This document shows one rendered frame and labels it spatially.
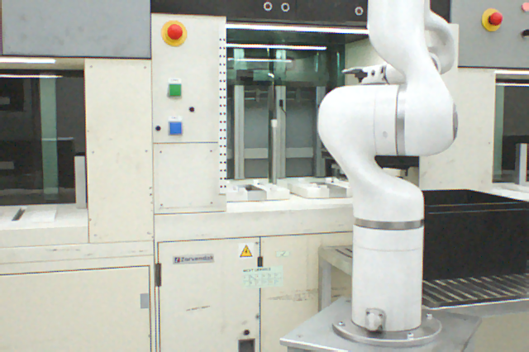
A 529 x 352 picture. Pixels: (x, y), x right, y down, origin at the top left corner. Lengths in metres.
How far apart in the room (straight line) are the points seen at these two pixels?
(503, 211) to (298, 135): 1.35
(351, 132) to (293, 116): 1.67
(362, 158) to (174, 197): 0.76
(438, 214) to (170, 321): 0.78
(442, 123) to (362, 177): 0.15
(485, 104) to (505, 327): 0.73
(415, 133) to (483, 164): 1.03
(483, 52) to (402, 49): 0.96
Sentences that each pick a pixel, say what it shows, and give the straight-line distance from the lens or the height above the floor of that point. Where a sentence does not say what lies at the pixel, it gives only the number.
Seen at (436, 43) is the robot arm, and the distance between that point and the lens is 1.60.
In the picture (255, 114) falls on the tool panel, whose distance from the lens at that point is 2.65.
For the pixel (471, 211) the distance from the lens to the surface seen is 1.49.
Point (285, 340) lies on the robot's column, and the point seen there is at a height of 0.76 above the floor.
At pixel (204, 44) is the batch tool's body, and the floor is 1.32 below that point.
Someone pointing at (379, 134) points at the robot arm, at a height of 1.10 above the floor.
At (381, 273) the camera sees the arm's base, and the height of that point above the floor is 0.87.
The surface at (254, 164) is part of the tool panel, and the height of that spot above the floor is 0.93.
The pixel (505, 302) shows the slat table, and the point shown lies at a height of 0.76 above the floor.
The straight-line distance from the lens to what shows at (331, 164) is 1.86.
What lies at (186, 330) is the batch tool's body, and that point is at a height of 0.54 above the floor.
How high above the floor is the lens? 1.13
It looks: 6 degrees down
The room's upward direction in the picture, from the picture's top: straight up
